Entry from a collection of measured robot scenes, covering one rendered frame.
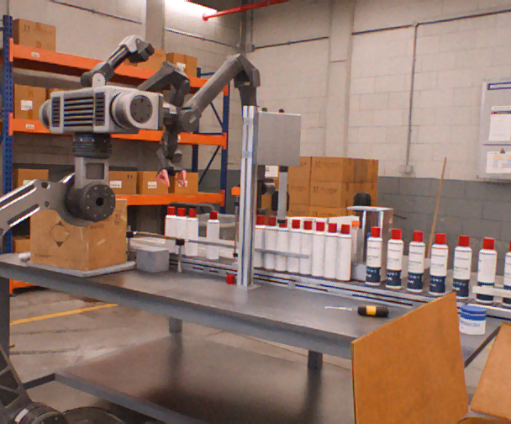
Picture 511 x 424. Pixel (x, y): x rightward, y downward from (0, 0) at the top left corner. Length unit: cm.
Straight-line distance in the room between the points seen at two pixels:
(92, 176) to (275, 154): 66
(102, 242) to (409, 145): 506
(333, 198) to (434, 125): 170
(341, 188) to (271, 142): 363
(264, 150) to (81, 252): 83
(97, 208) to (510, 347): 163
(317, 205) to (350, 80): 219
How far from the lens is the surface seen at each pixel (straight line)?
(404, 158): 696
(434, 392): 63
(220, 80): 219
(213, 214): 240
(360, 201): 268
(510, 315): 191
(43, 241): 247
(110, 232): 241
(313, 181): 587
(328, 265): 212
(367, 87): 731
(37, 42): 587
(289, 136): 211
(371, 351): 49
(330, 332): 165
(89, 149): 211
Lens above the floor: 129
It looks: 5 degrees down
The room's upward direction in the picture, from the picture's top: 2 degrees clockwise
